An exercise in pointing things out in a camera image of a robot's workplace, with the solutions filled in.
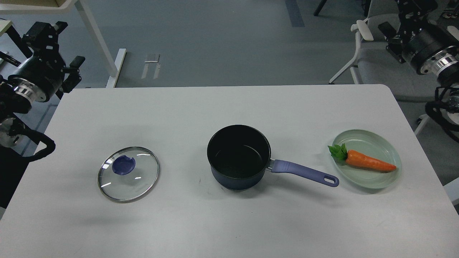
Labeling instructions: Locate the orange toy carrot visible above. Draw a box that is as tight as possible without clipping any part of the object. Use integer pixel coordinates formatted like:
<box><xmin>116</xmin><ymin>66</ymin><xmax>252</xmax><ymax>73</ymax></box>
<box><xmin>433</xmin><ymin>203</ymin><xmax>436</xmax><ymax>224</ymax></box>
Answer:
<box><xmin>328</xmin><ymin>144</ymin><xmax>397</xmax><ymax>173</ymax></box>

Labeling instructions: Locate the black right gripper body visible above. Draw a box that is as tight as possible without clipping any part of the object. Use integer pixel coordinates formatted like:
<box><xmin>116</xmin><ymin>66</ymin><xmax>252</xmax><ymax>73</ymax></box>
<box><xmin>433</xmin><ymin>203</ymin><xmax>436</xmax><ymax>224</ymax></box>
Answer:
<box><xmin>401</xmin><ymin>24</ymin><xmax>458</xmax><ymax>75</ymax></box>

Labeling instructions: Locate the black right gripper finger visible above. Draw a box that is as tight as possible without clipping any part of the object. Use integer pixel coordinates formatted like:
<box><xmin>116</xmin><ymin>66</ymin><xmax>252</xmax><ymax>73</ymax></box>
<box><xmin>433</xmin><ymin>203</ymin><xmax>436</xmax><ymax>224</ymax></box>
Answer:
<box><xmin>396</xmin><ymin>0</ymin><xmax>438</xmax><ymax>34</ymax></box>
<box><xmin>378</xmin><ymin>21</ymin><xmax>408</xmax><ymax>64</ymax></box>

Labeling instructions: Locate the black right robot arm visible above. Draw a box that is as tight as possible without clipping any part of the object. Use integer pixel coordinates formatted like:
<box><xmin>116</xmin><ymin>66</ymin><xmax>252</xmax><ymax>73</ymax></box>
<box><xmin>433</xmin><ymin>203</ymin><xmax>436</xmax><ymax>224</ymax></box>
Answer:
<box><xmin>378</xmin><ymin>0</ymin><xmax>459</xmax><ymax>142</ymax></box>

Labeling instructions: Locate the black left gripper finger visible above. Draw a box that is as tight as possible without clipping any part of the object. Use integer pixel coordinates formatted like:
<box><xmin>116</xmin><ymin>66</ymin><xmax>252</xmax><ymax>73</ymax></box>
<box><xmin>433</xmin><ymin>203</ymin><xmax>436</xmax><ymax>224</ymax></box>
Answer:
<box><xmin>59</xmin><ymin>56</ymin><xmax>86</xmax><ymax>93</ymax></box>
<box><xmin>22</xmin><ymin>21</ymin><xmax>68</xmax><ymax>61</ymax></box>

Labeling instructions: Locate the dark blue saucepan purple handle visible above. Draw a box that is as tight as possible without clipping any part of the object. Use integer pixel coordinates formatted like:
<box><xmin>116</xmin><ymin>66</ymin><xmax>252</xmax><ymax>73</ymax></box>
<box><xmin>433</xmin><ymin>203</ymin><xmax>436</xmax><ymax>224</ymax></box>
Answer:
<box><xmin>207</xmin><ymin>125</ymin><xmax>339</xmax><ymax>191</ymax></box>

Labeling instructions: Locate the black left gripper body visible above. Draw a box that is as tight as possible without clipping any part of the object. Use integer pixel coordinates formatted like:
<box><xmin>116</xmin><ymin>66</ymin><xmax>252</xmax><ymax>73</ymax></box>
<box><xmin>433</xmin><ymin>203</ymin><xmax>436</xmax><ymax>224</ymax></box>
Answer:
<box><xmin>8</xmin><ymin>50</ymin><xmax>72</xmax><ymax>103</ymax></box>

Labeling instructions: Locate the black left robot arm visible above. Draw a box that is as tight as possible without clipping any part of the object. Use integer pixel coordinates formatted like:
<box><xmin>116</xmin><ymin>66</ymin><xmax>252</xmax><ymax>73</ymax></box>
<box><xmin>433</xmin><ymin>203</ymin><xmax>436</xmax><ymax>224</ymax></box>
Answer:
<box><xmin>0</xmin><ymin>20</ymin><xmax>85</xmax><ymax>209</ymax></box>

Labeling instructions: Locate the pale green plate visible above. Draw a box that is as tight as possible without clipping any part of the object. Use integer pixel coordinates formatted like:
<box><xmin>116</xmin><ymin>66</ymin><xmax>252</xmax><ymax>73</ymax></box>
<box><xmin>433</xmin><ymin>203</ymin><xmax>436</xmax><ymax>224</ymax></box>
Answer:
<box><xmin>327</xmin><ymin>129</ymin><xmax>402</xmax><ymax>191</ymax></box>

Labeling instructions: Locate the glass pot lid purple knob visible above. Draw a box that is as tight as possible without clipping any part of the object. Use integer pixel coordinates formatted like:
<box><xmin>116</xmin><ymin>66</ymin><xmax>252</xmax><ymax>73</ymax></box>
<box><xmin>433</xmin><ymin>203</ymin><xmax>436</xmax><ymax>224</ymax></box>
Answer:
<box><xmin>97</xmin><ymin>146</ymin><xmax>160</xmax><ymax>203</ymax></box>

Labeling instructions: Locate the white desk frame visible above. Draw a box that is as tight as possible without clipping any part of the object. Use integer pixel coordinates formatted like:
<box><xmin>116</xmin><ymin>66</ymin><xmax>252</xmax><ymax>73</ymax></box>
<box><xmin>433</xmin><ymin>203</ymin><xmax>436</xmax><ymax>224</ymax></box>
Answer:
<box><xmin>0</xmin><ymin>0</ymin><xmax>127</xmax><ymax>89</ymax></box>

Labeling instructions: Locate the grey office chair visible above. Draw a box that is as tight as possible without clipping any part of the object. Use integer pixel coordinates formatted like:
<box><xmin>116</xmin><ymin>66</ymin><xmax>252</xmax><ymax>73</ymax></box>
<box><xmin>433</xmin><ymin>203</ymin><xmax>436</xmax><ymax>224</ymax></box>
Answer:
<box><xmin>328</xmin><ymin>0</ymin><xmax>444</xmax><ymax>134</ymax></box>

